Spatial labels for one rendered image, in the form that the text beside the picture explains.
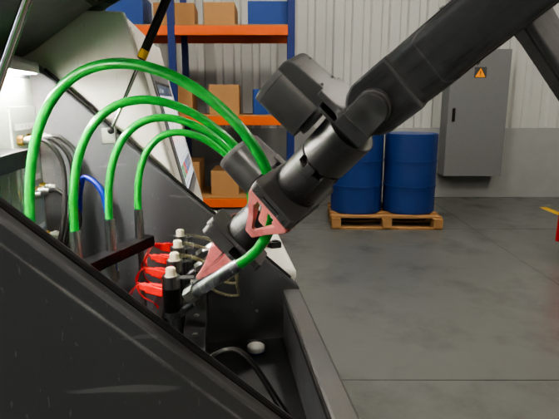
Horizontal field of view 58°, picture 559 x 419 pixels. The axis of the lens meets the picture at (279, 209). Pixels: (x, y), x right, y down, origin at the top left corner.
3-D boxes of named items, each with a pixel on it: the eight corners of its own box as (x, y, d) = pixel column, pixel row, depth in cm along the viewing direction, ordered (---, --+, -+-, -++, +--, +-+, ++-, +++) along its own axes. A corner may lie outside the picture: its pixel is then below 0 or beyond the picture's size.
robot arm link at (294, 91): (397, 111, 44) (419, 86, 51) (304, 20, 44) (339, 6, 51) (317, 188, 52) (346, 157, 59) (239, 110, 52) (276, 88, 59)
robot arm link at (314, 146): (368, 153, 50) (386, 133, 54) (319, 105, 50) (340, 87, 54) (327, 192, 54) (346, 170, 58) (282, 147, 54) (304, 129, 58)
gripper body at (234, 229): (215, 215, 80) (246, 184, 78) (259, 260, 80) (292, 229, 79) (203, 225, 73) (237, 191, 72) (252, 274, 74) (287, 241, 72)
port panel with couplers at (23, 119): (45, 276, 93) (27, 106, 87) (26, 277, 93) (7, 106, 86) (65, 255, 106) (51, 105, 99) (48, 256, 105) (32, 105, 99)
